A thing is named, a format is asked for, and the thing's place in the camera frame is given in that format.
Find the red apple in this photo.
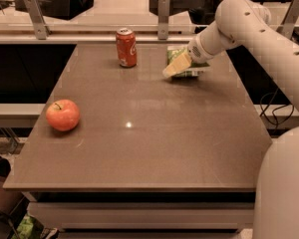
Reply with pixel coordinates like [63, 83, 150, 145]
[46, 100, 80, 131]

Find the green bag under table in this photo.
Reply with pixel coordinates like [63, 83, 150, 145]
[11, 215, 44, 239]

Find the black cable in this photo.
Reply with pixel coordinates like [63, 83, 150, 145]
[258, 87, 296, 131]

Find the right metal railing bracket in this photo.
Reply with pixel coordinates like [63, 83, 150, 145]
[277, 0, 299, 39]

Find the metal railing bracket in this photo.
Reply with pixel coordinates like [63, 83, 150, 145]
[157, 0, 170, 40]
[23, 0, 50, 40]
[277, 0, 299, 39]

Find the red soda can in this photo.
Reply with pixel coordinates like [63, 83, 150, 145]
[116, 28, 137, 68]

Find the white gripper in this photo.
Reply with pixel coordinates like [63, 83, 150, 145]
[162, 30, 222, 78]

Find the left metal railing bracket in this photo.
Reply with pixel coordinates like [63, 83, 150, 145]
[23, 0, 50, 40]

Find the green jalapeno chip bag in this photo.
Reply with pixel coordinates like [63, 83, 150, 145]
[162, 46, 209, 78]

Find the middle metal railing bracket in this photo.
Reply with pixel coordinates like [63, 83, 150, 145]
[157, 0, 170, 40]

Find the brown cardboard box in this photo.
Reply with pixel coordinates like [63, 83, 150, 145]
[0, 156, 23, 216]

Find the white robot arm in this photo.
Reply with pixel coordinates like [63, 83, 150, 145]
[162, 0, 299, 239]

